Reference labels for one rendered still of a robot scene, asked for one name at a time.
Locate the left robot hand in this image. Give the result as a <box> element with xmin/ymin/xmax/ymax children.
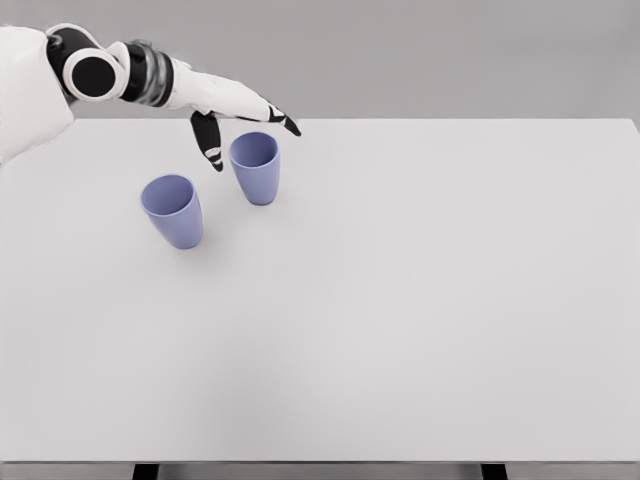
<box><xmin>188</xmin><ymin>69</ymin><xmax>303</xmax><ymax>173</ymax></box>

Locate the blue plastic cup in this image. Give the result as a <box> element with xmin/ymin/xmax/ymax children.
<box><xmin>228</xmin><ymin>131</ymin><xmax>281</xmax><ymax>206</ymax></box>
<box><xmin>139</xmin><ymin>173</ymin><xmax>205</xmax><ymax>251</ymax></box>

